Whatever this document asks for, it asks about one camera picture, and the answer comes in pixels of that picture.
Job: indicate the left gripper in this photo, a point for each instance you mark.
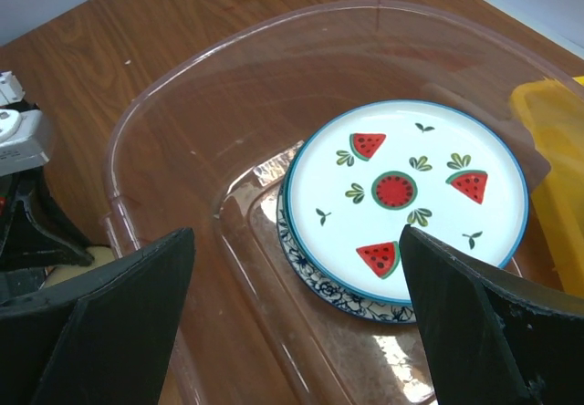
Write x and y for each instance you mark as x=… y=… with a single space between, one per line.
x=35 y=233

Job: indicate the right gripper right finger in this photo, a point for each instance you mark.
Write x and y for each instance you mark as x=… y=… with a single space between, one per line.
x=491 y=337

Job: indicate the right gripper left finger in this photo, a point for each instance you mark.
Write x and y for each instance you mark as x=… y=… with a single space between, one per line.
x=103 y=337

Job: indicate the clear plastic bin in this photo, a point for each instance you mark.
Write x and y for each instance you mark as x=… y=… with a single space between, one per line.
x=209 y=146

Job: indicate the yellow plastic tray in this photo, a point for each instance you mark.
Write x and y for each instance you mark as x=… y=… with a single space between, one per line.
x=553 y=114

